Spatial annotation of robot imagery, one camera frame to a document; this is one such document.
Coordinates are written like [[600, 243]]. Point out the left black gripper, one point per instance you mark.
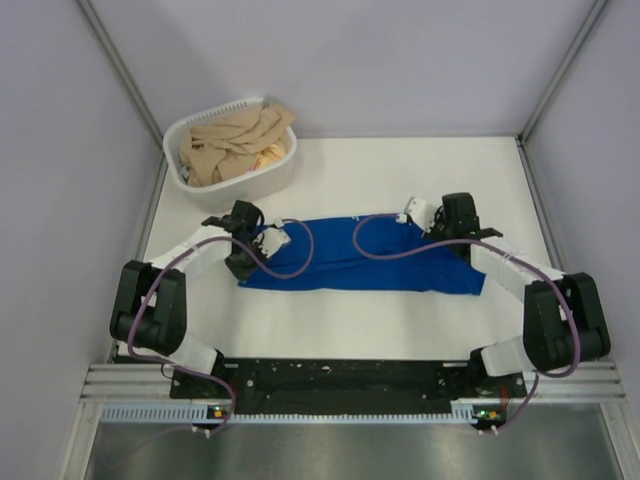
[[240, 273]]

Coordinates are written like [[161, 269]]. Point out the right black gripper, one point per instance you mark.
[[439, 217]]

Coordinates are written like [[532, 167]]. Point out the white plastic laundry basket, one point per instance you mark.
[[255, 183]]

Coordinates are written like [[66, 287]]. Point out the blue printed t-shirt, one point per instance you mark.
[[337, 265]]

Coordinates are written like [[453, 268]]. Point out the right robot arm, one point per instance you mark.
[[563, 319]]

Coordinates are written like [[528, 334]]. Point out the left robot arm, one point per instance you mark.
[[150, 309]]

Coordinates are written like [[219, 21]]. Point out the beige t-shirt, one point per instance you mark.
[[236, 144]]

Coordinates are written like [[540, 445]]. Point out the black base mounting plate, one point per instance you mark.
[[351, 387]]

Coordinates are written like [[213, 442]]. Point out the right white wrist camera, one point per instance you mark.
[[420, 213]]

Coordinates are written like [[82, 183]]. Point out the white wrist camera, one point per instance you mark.
[[271, 240], [420, 213]]

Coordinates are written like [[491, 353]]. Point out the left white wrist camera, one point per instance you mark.
[[271, 240]]

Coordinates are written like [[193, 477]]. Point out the slotted cable duct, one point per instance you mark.
[[210, 415]]

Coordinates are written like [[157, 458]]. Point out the aluminium frame rail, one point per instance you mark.
[[126, 383]]

